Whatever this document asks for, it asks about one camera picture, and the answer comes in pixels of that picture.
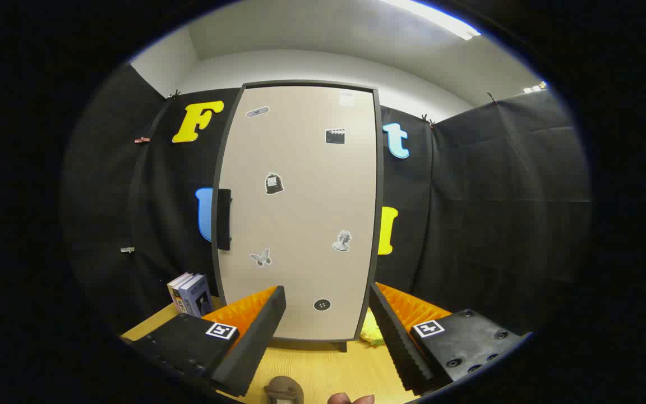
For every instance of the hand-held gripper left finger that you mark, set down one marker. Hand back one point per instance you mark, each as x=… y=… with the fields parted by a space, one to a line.
x=255 y=342

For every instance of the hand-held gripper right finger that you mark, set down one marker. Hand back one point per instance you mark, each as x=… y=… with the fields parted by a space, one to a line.
x=398 y=342

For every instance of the brown fuzzy shoe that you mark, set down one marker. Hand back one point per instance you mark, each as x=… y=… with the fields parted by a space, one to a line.
x=284 y=390

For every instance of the grey shoe cabinet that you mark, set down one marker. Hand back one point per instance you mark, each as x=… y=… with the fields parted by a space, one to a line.
x=381 y=168

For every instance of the yellow plush toy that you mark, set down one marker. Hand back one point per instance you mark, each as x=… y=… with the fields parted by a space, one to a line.
x=372 y=335

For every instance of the blue book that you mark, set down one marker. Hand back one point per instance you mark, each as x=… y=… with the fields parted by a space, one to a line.
x=197 y=294

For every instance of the white book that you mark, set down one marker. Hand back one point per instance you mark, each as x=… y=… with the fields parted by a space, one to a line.
x=175 y=289

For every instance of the black backdrop cloth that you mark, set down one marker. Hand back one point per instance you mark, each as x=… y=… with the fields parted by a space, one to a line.
x=469 y=196

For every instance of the black clip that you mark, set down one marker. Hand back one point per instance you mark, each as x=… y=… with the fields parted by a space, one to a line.
x=427 y=119
x=174 y=94
x=491 y=96

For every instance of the small ceiling light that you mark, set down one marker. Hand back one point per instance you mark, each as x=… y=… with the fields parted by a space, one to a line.
x=536 y=88

